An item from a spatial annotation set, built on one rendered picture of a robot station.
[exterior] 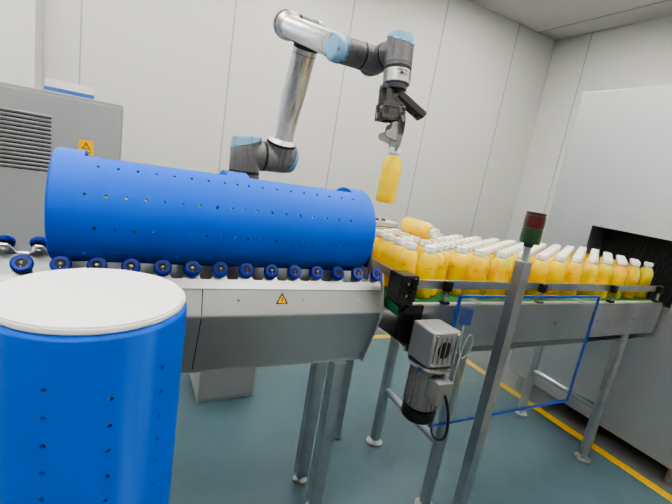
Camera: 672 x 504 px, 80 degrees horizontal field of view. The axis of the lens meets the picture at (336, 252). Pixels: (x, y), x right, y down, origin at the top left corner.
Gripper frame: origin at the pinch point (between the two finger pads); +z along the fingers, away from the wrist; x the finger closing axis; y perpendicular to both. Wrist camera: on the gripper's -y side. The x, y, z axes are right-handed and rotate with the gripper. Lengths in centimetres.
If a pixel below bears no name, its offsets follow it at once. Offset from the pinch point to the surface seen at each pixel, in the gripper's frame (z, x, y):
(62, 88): -33, -143, 148
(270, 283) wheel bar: 46, 8, 39
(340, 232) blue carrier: 29.2, 9.7, 19.0
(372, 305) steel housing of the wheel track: 53, 2, 3
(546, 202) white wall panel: -21, -318, -354
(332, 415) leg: 96, -6, 11
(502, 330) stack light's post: 57, 17, -38
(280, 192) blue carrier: 19.2, 10.2, 38.3
